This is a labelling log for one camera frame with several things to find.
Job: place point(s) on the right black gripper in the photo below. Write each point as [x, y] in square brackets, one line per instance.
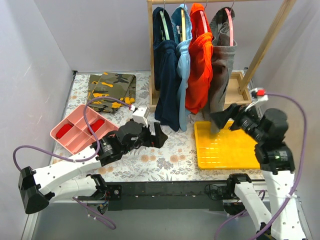
[236, 117]

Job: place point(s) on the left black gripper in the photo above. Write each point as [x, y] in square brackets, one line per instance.
[152, 137]

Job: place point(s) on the grey shorts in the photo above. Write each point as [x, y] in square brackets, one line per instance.
[222, 62]

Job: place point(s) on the pink plastic hanger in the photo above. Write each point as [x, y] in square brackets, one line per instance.
[226, 30]

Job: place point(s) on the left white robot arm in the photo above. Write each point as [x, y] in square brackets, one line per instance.
[40, 187]

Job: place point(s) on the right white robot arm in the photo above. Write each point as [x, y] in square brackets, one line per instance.
[281, 221]

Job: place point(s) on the camouflage folded shorts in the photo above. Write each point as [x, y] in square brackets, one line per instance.
[116, 85]

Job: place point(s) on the orange shorts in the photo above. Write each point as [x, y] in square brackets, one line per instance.
[200, 50]

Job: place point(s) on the navy blue shorts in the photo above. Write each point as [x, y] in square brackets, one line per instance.
[166, 79]

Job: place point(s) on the light blue shorts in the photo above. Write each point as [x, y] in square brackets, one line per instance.
[184, 60]

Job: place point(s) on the wooden clothes rack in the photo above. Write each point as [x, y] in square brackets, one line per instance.
[238, 86]

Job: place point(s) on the yellow plastic tray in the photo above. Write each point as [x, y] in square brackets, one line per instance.
[226, 150]

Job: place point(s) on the red block right compartment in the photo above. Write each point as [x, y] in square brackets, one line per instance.
[96, 125]

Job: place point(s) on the red block compartment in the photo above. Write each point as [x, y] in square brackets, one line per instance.
[63, 130]
[96, 125]

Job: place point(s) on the floral table cloth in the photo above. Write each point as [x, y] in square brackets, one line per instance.
[175, 161]

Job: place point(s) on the pink divided organizer tray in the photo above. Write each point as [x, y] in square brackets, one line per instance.
[78, 137]

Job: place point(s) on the red block left compartment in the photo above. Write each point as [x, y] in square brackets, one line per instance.
[63, 130]

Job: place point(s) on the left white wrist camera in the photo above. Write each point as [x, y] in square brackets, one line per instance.
[140, 114]

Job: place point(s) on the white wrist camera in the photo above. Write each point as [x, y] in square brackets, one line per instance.
[140, 114]
[258, 97]

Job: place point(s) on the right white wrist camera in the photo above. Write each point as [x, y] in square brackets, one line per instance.
[258, 97]

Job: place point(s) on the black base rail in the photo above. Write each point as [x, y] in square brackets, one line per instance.
[169, 195]

